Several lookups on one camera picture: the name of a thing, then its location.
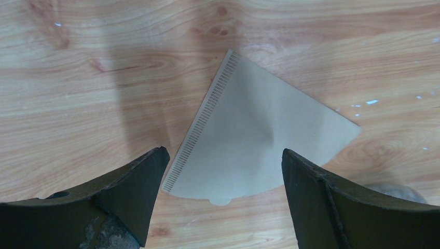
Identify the glass pitcher with handle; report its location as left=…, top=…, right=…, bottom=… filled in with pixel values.
left=364, top=183, right=427, bottom=204

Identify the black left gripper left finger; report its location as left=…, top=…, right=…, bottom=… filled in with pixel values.
left=1, top=147, right=170, bottom=248

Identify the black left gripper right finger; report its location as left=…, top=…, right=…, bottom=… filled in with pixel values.
left=282, top=149, right=439, bottom=248

